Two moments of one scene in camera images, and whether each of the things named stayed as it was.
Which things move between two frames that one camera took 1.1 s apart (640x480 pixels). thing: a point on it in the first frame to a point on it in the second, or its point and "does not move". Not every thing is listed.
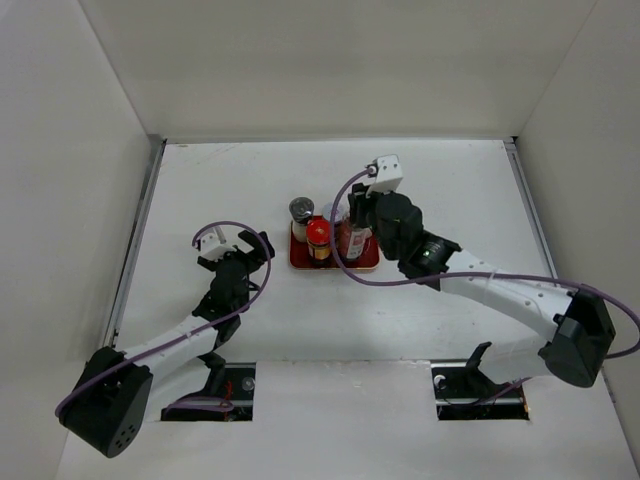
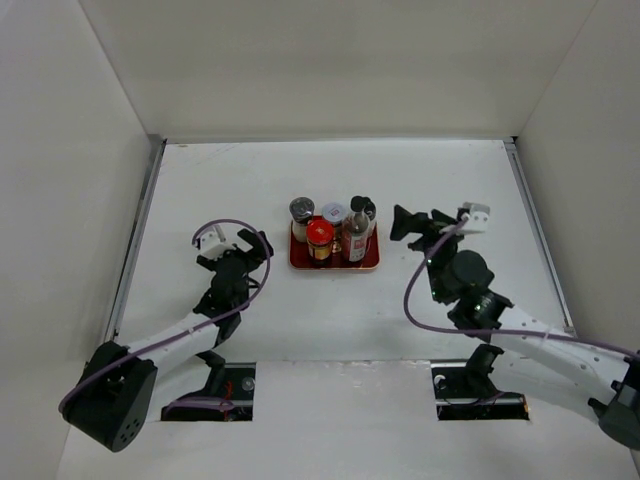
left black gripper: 259,253 does not move
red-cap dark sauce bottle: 318,235 does not move
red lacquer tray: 299,257 does not move
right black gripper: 360,202 to 420,222
